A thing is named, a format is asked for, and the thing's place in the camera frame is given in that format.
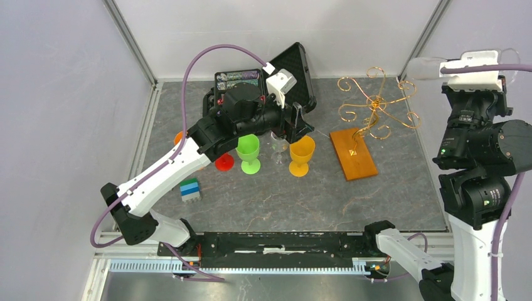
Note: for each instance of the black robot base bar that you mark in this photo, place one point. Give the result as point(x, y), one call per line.
point(278, 249)

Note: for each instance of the yellow wine glass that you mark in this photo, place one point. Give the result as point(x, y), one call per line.
point(301, 152)

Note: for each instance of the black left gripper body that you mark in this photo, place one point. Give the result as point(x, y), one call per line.
point(287, 125)

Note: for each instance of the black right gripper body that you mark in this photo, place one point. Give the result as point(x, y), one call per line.
point(472, 108)

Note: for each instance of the green wine glass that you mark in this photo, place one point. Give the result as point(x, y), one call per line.
point(248, 149)

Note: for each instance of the blue green toy block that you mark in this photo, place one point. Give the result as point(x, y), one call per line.
point(190, 190)

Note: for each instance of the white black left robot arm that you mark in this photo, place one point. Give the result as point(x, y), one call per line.
point(243, 110)

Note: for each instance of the orange wine glass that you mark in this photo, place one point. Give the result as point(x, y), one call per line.
point(178, 138)

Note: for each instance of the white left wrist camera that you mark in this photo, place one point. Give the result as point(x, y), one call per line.
point(279, 83)

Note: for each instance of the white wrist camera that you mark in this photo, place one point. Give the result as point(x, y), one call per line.
point(279, 83)
point(468, 72)

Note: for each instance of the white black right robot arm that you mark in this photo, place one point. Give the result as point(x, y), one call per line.
point(483, 156)

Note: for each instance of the red wine glass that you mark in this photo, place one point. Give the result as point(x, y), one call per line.
point(225, 162)

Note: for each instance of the gold wire glass rack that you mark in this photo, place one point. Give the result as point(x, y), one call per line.
point(377, 105)

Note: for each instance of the black poker chip case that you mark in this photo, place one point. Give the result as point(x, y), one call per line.
point(292, 59)

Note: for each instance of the clear wine glass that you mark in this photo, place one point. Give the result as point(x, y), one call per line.
point(279, 146)
point(426, 68)

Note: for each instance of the slotted aluminium rail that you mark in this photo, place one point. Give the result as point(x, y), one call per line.
point(174, 265)

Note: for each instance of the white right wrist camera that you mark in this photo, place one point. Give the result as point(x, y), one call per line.
point(468, 72)

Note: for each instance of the wooden rack base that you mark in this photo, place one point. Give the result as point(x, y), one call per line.
point(353, 155)

